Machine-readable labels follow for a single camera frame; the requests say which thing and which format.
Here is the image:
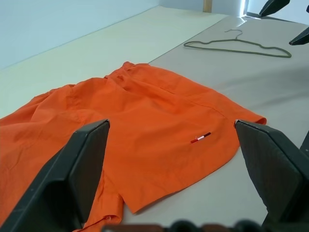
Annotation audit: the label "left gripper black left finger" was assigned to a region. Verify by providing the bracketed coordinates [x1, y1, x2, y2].
[0, 119, 111, 232]

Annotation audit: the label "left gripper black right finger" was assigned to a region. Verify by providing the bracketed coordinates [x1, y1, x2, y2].
[234, 119, 309, 225]

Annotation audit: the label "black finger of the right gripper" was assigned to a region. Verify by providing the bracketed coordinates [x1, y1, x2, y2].
[259, 0, 293, 18]
[289, 28, 309, 46]

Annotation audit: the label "olive green wire hanger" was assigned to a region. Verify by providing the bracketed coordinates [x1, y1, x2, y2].
[183, 29, 292, 58]

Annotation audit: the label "orange shorts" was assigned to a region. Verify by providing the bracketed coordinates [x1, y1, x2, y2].
[0, 61, 267, 229]

